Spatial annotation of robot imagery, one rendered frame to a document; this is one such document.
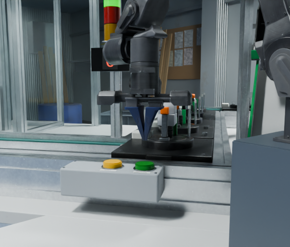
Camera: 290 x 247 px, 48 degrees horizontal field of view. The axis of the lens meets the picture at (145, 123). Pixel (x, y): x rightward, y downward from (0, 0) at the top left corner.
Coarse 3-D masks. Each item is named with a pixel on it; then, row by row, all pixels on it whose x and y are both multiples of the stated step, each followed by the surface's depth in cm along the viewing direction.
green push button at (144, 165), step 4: (136, 164) 67; (140, 164) 66; (144, 164) 66; (148, 164) 66; (152, 164) 67; (136, 168) 67; (140, 168) 66; (144, 168) 66; (148, 168) 66; (152, 168) 66
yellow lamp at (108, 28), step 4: (108, 24) 97; (112, 24) 97; (116, 24) 97; (104, 28) 98; (108, 28) 97; (112, 28) 97; (104, 32) 98; (108, 32) 97; (112, 32) 97; (104, 36) 99; (108, 36) 97; (104, 40) 99
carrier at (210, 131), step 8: (184, 112) 115; (184, 120) 116; (152, 128) 118; (160, 128) 110; (184, 128) 106; (192, 128) 107; (200, 128) 118; (208, 128) 118; (192, 136) 101; (200, 136) 101; (208, 136) 101
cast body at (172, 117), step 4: (164, 104) 85; (168, 104) 85; (172, 104) 84; (172, 108) 85; (176, 108) 88; (172, 112) 85; (160, 116) 84; (168, 116) 84; (172, 116) 84; (176, 116) 89; (160, 120) 84; (168, 120) 84; (172, 120) 84; (176, 120) 89; (160, 124) 85; (168, 124) 84; (172, 124) 84
